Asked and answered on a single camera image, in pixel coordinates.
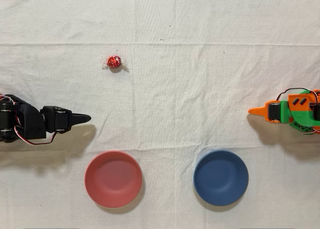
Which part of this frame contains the red bowl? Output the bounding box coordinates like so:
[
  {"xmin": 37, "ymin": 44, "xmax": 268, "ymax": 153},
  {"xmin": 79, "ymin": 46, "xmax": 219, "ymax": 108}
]
[{"xmin": 84, "ymin": 150, "xmax": 144, "ymax": 209}]

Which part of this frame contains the white tablecloth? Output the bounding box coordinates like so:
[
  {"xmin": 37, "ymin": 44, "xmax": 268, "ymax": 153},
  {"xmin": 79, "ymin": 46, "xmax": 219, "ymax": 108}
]
[{"xmin": 0, "ymin": 0, "xmax": 320, "ymax": 229}]

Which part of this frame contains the thin black servo wire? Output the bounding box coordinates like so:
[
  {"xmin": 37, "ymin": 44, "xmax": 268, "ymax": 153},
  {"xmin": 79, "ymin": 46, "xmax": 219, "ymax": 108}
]
[{"xmin": 275, "ymin": 87, "xmax": 320, "ymax": 136}]

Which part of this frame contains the red white black servo wire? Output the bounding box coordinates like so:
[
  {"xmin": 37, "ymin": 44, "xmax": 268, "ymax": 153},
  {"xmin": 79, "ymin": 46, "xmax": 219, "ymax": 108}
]
[{"xmin": 0, "ymin": 93, "xmax": 60, "ymax": 146}]

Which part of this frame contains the red foil candy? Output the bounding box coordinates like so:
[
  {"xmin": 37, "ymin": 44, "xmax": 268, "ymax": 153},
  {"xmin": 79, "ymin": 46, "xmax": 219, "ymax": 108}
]
[{"xmin": 100, "ymin": 54, "xmax": 131, "ymax": 72}]

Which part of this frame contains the blue bowl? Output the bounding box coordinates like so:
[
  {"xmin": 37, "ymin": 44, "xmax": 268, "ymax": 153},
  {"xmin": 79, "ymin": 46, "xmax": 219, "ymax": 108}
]
[{"xmin": 192, "ymin": 149, "xmax": 250, "ymax": 207}]

